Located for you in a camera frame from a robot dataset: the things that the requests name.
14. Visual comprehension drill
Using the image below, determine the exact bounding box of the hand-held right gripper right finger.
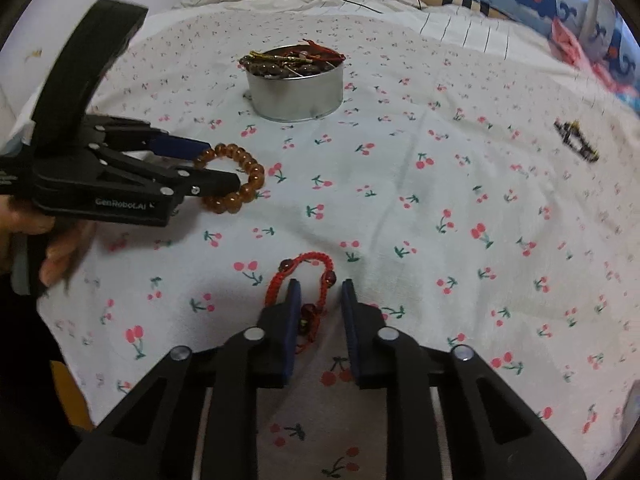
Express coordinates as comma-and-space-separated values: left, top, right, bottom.
340, 279, 586, 480

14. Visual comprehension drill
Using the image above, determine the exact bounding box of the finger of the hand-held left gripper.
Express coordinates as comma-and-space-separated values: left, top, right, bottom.
97, 146, 242, 200
84, 115, 212, 161

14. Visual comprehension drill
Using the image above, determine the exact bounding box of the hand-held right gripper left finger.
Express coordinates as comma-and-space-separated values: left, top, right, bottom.
57, 277, 304, 480

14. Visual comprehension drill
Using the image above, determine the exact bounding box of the amber bead bracelet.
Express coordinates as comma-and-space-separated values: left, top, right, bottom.
192, 142, 266, 214

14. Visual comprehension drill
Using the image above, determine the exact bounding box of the red braided string bracelet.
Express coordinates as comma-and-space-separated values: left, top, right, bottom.
264, 252, 337, 357

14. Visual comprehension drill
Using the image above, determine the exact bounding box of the round metal tin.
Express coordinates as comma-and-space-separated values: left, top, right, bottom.
245, 45, 346, 123

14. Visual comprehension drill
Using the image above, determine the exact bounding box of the red and gold string bracelet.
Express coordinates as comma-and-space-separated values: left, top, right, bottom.
249, 38, 347, 67

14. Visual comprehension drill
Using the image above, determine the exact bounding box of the person's left forearm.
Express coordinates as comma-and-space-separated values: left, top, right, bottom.
0, 232, 96, 480

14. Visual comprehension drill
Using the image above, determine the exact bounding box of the person's left hand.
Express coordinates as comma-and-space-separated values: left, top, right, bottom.
0, 196, 98, 290

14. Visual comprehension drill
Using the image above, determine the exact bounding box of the cherry print bed sheet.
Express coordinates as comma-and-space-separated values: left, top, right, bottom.
37, 10, 640, 480

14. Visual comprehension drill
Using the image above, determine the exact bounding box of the beige pillow with black stripes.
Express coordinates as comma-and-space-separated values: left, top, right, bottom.
400, 0, 522, 24

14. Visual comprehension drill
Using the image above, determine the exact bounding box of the pink cloth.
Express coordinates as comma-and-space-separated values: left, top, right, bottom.
549, 16, 640, 107

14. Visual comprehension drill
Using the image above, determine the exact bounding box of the black and gold bracelet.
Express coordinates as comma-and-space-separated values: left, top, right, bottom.
553, 118, 601, 164

